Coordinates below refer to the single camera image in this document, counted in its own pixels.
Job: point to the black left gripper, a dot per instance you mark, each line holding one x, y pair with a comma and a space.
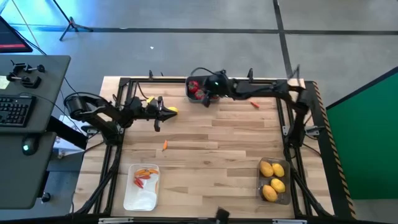
148, 112

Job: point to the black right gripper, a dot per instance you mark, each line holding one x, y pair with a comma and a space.
219, 85

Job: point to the orange chili pepper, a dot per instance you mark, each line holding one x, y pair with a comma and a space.
165, 144
153, 170
140, 171

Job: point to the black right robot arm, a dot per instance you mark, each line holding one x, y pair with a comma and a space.
264, 88

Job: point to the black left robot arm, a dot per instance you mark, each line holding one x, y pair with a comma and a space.
102, 109

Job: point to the blue-grey plastic basket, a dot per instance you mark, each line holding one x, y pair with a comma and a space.
189, 98

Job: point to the small red chili pepper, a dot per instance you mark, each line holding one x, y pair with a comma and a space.
255, 104

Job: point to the white plastic tray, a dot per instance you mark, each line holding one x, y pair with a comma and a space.
141, 199

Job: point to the dark grey desk top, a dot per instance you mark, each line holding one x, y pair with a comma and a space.
46, 93
18, 180

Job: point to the black floor tripod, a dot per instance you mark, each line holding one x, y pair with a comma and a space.
72, 25

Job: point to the grey translucent basket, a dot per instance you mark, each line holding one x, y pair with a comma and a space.
284, 199

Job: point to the black computer mouse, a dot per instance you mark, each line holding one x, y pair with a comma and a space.
29, 145

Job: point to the black round knob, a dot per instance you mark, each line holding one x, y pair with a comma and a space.
46, 197

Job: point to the black keyboard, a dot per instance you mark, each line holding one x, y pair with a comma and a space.
15, 110

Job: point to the small paper note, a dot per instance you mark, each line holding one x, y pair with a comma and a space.
3, 82

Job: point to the green panel board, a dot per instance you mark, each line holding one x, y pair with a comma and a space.
367, 137

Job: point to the black monitor red stripe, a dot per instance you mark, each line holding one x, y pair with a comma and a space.
11, 37

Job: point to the black aluminium table frame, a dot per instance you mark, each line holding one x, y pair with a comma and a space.
168, 81

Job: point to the black frame clamp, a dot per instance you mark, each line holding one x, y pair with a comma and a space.
150, 74
250, 74

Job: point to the silver metal bracket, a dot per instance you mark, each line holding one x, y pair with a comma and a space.
313, 130
285, 130

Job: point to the silver frame plate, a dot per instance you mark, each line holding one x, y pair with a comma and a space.
289, 221
115, 220

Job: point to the black table-level camera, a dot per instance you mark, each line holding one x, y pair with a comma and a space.
222, 215

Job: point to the black clamp mount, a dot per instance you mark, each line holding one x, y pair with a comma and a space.
28, 81

